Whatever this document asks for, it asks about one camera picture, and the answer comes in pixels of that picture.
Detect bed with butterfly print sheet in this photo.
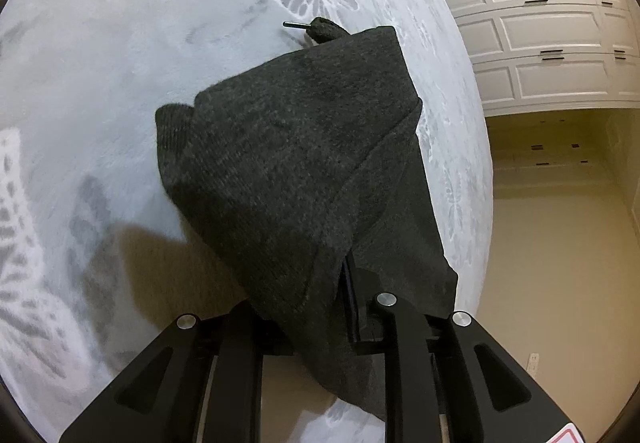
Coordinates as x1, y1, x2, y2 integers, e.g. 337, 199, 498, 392
0, 0, 497, 443

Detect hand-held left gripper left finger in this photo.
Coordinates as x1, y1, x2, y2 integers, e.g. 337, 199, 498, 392
59, 299, 296, 443

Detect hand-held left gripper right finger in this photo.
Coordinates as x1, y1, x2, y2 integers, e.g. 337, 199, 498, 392
340, 255, 587, 443

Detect white panelled wardrobe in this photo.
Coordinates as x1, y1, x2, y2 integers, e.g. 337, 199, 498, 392
437, 0, 640, 118

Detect dark grey sweat pants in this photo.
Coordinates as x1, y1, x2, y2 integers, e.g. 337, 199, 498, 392
154, 17, 460, 424

